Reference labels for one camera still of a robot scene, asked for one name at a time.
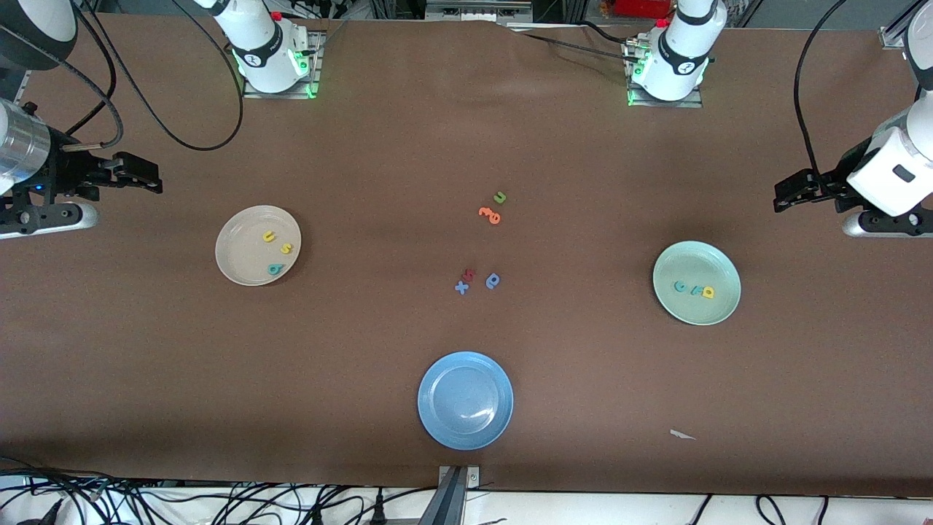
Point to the white paper scrap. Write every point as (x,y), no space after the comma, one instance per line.
(679,434)

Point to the black power plug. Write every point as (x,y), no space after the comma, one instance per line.
(378,514)
(317,516)

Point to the aluminium profile bracket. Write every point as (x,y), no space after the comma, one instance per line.
(452,503)

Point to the orange foam letter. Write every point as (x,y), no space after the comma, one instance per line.
(485,212)

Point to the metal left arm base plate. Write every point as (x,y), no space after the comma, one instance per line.
(689,102)

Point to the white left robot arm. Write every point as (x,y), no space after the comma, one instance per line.
(896,168)

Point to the blue foam letter a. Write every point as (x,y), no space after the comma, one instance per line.
(490,284)

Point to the pale green plate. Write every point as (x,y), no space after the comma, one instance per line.
(696,310)

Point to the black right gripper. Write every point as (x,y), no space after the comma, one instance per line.
(67,175)

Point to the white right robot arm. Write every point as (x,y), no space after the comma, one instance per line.
(262,51)

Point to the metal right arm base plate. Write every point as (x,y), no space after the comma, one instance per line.
(251,93)

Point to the blue plate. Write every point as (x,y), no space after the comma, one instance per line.
(466,401)

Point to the grey metal rail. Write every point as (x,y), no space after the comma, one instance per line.
(474,11)

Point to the beige brown plate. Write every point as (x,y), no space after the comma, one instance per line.
(240,255)

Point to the aluminium frame rail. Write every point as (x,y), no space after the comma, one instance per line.
(889,36)
(22,84)

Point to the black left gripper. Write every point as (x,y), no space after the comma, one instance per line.
(832,181)

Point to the red box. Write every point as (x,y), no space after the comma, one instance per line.
(641,7)

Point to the brown table cover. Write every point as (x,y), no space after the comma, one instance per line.
(466,146)

